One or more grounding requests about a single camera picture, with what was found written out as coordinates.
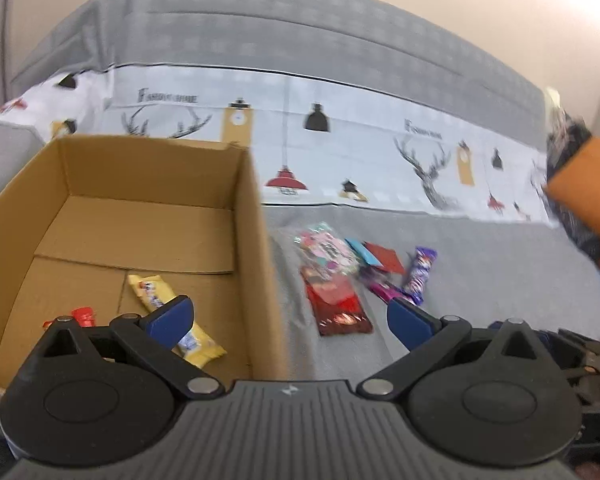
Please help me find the printed white sofa cover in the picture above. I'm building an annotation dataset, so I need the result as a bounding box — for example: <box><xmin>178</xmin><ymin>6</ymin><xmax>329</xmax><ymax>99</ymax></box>
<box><xmin>0</xmin><ymin>65</ymin><xmax>553</xmax><ymax>224</ymax></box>

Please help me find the clear pink candy bag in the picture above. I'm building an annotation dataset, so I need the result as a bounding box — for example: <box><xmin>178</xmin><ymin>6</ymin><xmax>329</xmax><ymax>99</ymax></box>
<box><xmin>294</xmin><ymin>222</ymin><xmax>358</xmax><ymax>278</ymax></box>

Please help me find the yellow snack bar wrapper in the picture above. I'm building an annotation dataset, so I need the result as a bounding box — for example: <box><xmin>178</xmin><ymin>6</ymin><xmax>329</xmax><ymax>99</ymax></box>
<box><xmin>128</xmin><ymin>274</ymin><xmax>226</xmax><ymax>368</ymax></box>

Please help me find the purple cartoon snack pack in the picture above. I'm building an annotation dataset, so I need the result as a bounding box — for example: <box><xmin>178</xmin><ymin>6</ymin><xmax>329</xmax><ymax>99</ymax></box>
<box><xmin>402</xmin><ymin>247</ymin><xmax>438</xmax><ymax>306</ymax></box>

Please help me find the red small snack bar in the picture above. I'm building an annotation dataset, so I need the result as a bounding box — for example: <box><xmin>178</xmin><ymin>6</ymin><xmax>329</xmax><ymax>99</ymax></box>
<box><xmin>42</xmin><ymin>307</ymin><xmax>96</xmax><ymax>330</ymax></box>

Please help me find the orange cushion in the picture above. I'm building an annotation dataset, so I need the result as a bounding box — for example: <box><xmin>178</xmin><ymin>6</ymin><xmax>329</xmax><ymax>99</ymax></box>
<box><xmin>545</xmin><ymin>136</ymin><xmax>600</xmax><ymax>264</ymax></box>

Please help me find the red flat snack packet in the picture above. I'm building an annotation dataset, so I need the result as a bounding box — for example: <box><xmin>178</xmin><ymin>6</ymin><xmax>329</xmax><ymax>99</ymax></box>
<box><xmin>363</xmin><ymin>242</ymin><xmax>405</xmax><ymax>274</ymax></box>

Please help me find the dark red snack pack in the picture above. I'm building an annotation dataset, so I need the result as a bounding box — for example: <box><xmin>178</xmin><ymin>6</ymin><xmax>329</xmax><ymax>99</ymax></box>
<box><xmin>300</xmin><ymin>266</ymin><xmax>373</xmax><ymax>337</ymax></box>

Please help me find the blue snack packet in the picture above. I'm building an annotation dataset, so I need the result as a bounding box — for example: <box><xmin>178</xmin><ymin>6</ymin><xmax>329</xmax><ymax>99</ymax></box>
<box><xmin>346</xmin><ymin>237</ymin><xmax>381</xmax><ymax>266</ymax></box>

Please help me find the brown cardboard box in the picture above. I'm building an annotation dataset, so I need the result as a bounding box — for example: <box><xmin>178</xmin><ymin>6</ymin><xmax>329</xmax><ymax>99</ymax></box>
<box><xmin>0</xmin><ymin>136</ymin><xmax>289</xmax><ymax>387</ymax></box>

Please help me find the magenta purple snack bar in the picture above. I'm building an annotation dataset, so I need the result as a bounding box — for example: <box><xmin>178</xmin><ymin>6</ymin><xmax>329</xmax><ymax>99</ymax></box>
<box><xmin>358</xmin><ymin>266</ymin><xmax>418</xmax><ymax>306</ymax></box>

